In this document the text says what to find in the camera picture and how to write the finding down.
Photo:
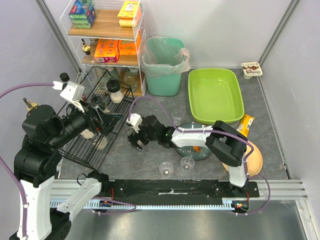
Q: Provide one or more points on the clear bottle on bottom shelf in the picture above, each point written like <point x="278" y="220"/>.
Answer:
<point x="130" y="77"/>

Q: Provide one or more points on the yellow snack packet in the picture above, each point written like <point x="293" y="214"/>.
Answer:
<point x="245" y="125"/>

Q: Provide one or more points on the yellow plate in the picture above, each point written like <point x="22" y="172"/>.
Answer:
<point x="254" y="161"/>

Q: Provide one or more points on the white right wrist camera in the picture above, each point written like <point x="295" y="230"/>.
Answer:
<point x="134" y="120"/>

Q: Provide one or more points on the spice jar with black grinder lid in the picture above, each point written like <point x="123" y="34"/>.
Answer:
<point x="99" y="100"/>

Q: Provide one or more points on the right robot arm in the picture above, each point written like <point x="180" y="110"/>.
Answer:
<point x="228" y="145"/>

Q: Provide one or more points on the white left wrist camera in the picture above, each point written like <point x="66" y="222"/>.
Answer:
<point x="73" y="93"/>

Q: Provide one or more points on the white toothed cable rail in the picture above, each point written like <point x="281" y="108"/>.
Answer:
<point x="162" y="202"/>

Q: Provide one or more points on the green plastic tub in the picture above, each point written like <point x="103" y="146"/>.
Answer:
<point x="215" y="95"/>

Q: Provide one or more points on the blue green sponge pack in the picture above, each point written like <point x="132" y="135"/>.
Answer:
<point x="82" y="14"/>

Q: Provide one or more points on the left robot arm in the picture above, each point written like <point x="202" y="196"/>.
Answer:
<point x="35" y="166"/>

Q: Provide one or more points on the glass jar with powder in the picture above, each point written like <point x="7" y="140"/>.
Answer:
<point x="101" y="142"/>

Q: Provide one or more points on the sauce bottle with black cap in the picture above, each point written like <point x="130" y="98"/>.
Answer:
<point x="64" y="77"/>

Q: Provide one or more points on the yellow sponge pack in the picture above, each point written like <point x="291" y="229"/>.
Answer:
<point x="130" y="14"/>

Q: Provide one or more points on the orange pink box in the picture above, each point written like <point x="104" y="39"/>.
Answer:
<point x="107" y="51"/>

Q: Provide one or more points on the glass bottle with gold pourer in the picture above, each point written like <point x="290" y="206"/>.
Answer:
<point x="29" y="105"/>
<point x="86" y="48"/>

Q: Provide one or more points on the pudding cup with foil lid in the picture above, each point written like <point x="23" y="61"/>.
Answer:
<point x="251" y="69"/>

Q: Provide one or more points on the orange chicken wing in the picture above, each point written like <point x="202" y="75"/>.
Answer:
<point x="197" y="148"/>

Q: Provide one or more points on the teal trash bin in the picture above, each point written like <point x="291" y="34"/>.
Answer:
<point x="166" y="86"/>

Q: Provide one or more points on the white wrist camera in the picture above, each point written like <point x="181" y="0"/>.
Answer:
<point x="73" y="93"/>
<point x="134" y="120"/>

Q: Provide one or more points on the black wire dish rack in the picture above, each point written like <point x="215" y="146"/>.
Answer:
<point x="90" y="149"/>

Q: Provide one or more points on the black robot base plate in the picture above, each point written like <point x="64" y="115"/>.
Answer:
<point x="172" y="192"/>

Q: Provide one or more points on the white wire shelf rack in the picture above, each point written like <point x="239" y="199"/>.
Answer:
<point x="106" y="26"/>

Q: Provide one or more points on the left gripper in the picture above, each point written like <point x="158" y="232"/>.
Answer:
<point x="95" y="116"/>

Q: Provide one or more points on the blue ceramic plate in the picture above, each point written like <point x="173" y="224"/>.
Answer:
<point x="188" y="151"/>

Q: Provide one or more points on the clear plastic bin liner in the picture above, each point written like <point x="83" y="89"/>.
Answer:
<point x="163" y="56"/>

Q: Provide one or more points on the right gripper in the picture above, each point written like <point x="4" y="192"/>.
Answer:
<point x="139" y="135"/>

